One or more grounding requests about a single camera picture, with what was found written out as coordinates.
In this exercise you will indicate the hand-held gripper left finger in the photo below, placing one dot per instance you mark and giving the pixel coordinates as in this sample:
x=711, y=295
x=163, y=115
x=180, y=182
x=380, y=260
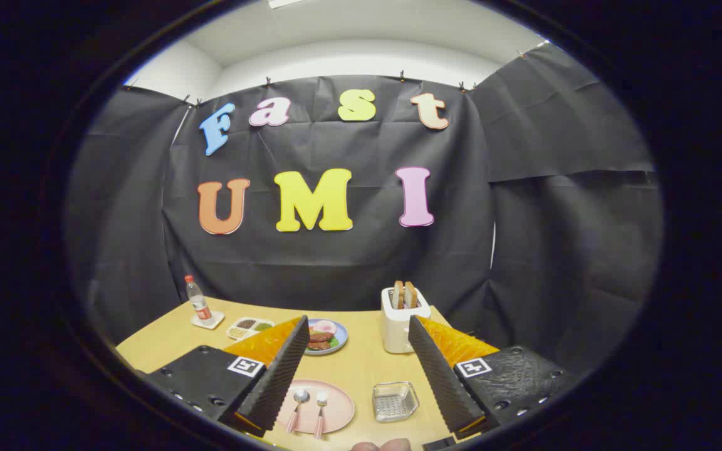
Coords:
x=276, y=376

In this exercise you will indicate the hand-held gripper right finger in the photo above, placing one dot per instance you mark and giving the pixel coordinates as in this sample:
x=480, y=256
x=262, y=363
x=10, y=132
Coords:
x=439, y=376

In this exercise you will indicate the brown sausage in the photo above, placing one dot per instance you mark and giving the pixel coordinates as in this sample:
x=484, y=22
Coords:
x=318, y=345
x=319, y=337

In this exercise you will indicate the white divided condiment tray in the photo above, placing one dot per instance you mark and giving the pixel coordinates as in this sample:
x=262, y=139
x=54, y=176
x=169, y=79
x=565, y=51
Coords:
x=248, y=326

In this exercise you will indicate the white toaster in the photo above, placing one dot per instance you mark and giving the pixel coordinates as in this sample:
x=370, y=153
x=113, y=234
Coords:
x=397, y=329

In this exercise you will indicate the pink ham slice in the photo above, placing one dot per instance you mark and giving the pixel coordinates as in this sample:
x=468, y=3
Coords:
x=324, y=327

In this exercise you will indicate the pink plate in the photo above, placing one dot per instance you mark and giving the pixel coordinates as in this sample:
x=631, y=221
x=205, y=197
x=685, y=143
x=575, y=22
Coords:
x=339, y=407

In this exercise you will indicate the blue plate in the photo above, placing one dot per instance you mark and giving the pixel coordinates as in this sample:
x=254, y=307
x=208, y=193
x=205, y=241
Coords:
x=339, y=335

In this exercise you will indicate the white square coaster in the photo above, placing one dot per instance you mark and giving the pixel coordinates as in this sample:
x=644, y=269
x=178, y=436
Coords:
x=210, y=324

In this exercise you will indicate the toasted bread slice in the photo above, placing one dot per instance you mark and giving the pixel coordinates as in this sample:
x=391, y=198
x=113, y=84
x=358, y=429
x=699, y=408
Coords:
x=410, y=294
x=398, y=294

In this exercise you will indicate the clear bottle with red cap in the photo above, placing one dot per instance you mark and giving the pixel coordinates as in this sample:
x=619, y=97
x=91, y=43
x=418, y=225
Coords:
x=198, y=304

